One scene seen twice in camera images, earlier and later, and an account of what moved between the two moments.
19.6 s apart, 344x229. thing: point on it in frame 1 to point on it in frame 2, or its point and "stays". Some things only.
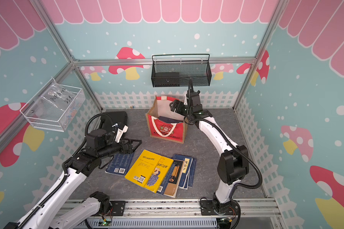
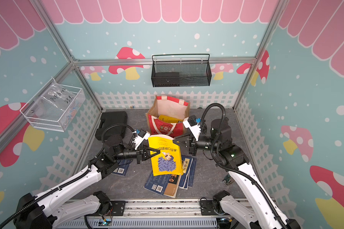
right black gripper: [176, 103] to [192, 147]
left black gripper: [130, 150] to [142, 154]
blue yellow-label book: [188, 171] stays
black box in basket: [166, 79] stays
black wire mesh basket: [175, 70] stays
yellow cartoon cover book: [149, 171] to [169, 161]
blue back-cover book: [119, 163] stays
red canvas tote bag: [165, 123] stays
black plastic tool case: [111, 117] stays
